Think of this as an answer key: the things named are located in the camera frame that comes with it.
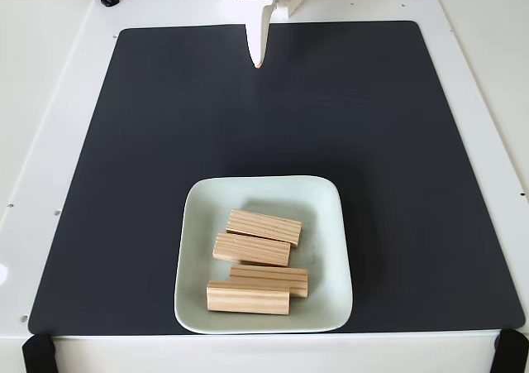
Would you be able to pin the grooved wooden block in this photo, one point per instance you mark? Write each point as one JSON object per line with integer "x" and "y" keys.
{"x": 289, "y": 280}
{"x": 252, "y": 249}
{"x": 268, "y": 226}
{"x": 248, "y": 300}

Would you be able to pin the pale green square plate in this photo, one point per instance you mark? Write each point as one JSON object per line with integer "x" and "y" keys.
{"x": 198, "y": 224}

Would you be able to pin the black table mat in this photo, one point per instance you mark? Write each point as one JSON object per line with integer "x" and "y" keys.
{"x": 124, "y": 203}

